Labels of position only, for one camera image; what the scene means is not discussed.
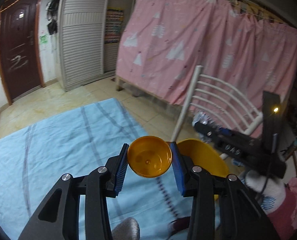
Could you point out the white louvered wardrobe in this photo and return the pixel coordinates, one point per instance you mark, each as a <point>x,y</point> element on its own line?
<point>81,29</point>

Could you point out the orange plastic lid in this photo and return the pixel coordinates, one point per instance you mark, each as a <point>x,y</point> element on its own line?
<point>149,156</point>

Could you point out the pink patterned curtain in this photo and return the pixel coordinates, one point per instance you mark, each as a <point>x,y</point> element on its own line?
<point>165,40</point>

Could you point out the silver snack wrapper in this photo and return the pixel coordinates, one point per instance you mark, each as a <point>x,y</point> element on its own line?
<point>203,118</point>

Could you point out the light blue bed sheet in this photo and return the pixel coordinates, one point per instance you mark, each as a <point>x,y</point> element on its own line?
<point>77,142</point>

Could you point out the white gloved left hand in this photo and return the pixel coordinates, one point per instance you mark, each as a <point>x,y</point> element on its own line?
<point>128,229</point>

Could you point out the white metal chair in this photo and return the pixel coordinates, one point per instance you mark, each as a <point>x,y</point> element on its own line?
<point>221,99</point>

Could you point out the colourful wall chart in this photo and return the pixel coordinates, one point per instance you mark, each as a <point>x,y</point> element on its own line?
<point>114,20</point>

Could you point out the dark brown door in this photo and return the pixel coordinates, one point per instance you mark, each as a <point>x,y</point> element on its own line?
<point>20,66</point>

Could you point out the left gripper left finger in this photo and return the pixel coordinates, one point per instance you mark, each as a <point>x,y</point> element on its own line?
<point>57,215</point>

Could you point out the black bags on hook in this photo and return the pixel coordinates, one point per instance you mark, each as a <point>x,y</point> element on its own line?
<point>52,16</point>

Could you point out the white gloved right hand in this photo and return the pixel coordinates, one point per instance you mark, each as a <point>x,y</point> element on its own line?
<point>269,192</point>

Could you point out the wooden bed frame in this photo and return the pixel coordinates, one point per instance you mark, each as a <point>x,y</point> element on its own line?
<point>137,92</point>

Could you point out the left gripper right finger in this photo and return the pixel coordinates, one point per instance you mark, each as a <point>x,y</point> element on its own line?
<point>241,217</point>

